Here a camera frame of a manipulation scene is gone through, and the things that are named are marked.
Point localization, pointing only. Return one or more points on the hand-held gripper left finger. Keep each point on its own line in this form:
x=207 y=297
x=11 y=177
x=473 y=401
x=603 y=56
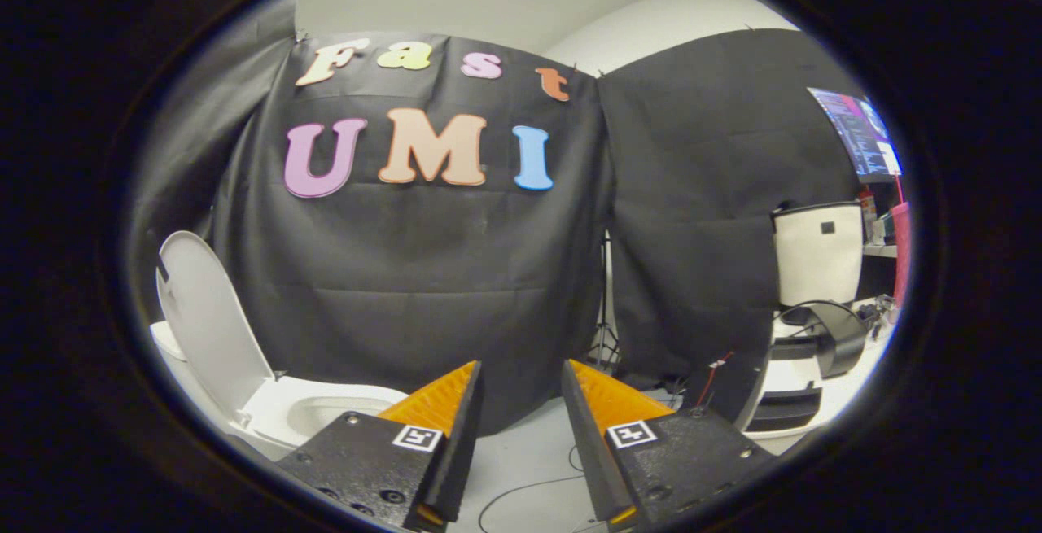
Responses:
x=460 y=435

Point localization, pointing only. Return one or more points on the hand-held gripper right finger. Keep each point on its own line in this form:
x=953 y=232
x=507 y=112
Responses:
x=584 y=435

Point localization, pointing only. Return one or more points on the black tripod stand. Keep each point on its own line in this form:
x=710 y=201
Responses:
x=606 y=338

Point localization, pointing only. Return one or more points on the white desk cabinet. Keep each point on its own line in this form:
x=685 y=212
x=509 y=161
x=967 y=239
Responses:
x=794 y=378

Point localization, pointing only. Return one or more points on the black curved desk device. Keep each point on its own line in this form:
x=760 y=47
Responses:
x=842 y=338

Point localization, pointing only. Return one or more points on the cream tote bag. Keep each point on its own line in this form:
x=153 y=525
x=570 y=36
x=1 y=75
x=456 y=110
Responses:
x=818 y=260

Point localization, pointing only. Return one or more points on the computer monitor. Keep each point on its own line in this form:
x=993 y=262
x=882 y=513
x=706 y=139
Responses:
x=855 y=130

